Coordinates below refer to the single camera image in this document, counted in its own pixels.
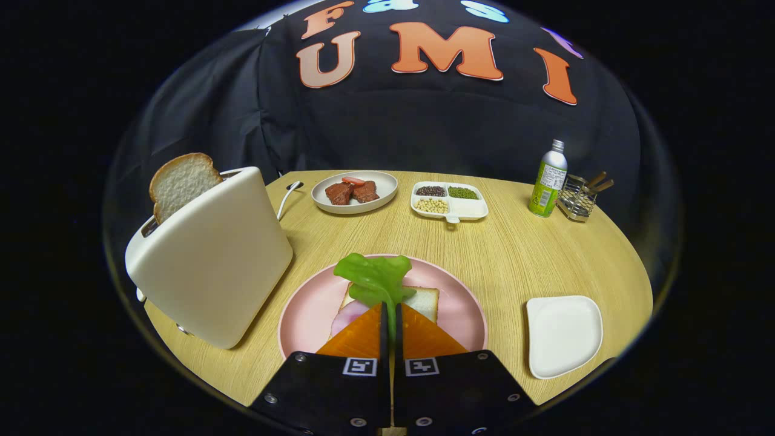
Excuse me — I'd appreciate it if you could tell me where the white round plate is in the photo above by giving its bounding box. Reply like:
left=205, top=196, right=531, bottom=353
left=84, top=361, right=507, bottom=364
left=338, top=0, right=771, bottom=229
left=311, top=171, right=399, bottom=215

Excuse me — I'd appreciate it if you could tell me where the white square plate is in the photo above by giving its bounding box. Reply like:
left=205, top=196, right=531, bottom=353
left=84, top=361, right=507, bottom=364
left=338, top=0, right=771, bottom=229
left=526, top=296, right=604, bottom=380

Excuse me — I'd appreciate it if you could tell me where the toasted bread slice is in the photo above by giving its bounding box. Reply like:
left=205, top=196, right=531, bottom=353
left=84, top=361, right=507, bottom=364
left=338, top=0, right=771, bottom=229
left=149, top=153, right=223, bottom=226

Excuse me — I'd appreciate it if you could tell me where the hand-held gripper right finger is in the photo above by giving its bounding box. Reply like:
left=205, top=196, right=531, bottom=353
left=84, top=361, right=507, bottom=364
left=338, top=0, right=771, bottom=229
left=394, top=303, right=538, bottom=435

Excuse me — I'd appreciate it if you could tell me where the white sandwich bread slice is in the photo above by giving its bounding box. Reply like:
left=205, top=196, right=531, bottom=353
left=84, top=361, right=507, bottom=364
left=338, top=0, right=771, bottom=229
left=339, top=285, right=440, bottom=323

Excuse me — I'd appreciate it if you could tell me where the white toaster power cord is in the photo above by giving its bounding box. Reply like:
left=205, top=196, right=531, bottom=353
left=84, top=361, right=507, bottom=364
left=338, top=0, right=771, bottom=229
left=277, top=180, right=304, bottom=220

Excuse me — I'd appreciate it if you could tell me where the pink ham slice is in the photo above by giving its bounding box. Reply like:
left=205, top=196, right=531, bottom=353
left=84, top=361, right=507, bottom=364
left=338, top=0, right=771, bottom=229
left=330, top=301, right=371, bottom=338

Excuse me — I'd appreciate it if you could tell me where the black backdrop cloth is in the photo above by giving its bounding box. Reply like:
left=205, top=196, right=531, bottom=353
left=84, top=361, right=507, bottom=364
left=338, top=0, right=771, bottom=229
left=106, top=0, right=682, bottom=291

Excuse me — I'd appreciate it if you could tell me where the silver bottle with green label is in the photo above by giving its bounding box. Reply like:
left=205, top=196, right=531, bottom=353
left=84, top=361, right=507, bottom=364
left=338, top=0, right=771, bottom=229
left=528, top=139, right=569, bottom=219

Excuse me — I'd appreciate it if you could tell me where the pink round plate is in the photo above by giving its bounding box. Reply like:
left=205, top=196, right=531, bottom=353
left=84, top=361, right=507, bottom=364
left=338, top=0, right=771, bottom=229
left=278, top=254, right=489, bottom=361

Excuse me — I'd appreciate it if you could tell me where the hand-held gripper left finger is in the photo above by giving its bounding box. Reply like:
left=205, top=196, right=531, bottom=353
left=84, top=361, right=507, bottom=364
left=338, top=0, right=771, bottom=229
left=249, top=303, right=391, bottom=435

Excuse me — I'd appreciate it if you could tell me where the white toaster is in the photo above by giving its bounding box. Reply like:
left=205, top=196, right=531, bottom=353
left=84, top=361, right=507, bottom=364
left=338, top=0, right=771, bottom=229
left=125, top=167, right=294, bottom=350

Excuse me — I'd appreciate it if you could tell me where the green lettuce leaf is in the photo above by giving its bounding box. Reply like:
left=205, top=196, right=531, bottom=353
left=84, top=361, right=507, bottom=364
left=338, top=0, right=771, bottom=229
left=333, top=253, right=417, bottom=340

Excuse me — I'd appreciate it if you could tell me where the white divided dish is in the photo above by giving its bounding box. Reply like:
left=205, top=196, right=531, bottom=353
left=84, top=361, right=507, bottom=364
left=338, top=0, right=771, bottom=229
left=411, top=181, right=489, bottom=224

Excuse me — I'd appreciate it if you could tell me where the metal wire cutlery basket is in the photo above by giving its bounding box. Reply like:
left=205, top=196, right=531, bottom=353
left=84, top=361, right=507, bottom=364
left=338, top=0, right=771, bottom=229
left=556, top=174, right=597, bottom=223

